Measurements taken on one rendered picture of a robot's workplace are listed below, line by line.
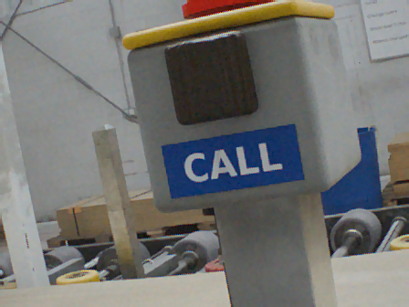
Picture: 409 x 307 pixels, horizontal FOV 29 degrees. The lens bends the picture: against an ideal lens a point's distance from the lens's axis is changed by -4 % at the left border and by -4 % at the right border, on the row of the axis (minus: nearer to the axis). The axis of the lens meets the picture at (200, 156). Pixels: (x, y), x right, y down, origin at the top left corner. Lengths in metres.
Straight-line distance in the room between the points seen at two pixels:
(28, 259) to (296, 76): 1.31
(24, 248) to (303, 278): 1.27
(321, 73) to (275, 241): 0.07
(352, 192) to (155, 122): 5.61
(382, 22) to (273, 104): 7.23
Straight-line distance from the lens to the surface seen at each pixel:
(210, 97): 0.29
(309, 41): 0.30
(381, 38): 7.51
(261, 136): 0.29
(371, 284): 1.10
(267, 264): 0.32
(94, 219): 7.23
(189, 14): 0.32
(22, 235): 1.56
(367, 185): 5.94
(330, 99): 0.31
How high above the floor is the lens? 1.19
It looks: 4 degrees down
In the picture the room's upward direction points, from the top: 11 degrees counter-clockwise
